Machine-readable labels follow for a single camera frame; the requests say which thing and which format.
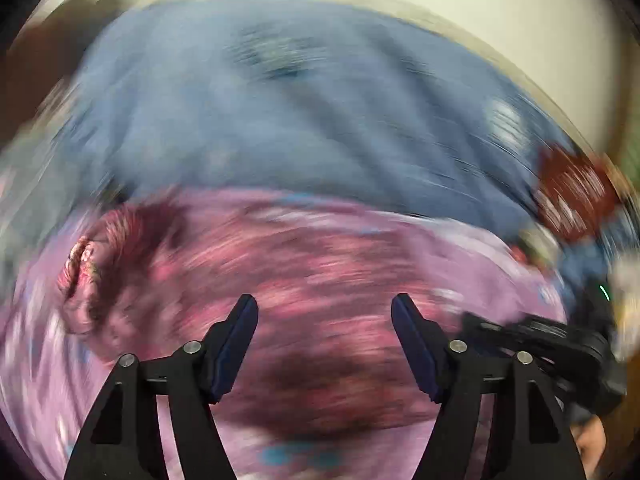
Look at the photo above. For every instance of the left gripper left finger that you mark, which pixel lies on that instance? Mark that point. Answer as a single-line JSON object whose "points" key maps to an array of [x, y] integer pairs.
{"points": [[120, 438]]}

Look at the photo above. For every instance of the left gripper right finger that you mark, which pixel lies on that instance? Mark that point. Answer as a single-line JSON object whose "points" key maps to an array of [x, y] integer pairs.
{"points": [[528, 438]]}

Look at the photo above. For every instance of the maroon floral small garment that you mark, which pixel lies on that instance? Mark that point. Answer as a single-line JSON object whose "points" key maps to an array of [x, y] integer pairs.
{"points": [[147, 277]]}

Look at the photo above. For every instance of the right hand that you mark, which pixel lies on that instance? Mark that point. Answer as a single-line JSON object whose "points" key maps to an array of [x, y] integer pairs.
{"points": [[590, 440]]}

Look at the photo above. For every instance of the purple floral bed sheet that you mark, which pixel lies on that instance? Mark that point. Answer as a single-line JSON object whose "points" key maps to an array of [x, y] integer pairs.
{"points": [[50, 377]]}

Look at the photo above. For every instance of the red plastic bag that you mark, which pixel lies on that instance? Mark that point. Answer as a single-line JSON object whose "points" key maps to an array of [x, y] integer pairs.
{"points": [[575, 194]]}

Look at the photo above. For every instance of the blue plaid quilt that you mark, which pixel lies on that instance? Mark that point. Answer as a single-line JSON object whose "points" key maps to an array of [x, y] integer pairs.
{"points": [[309, 97]]}

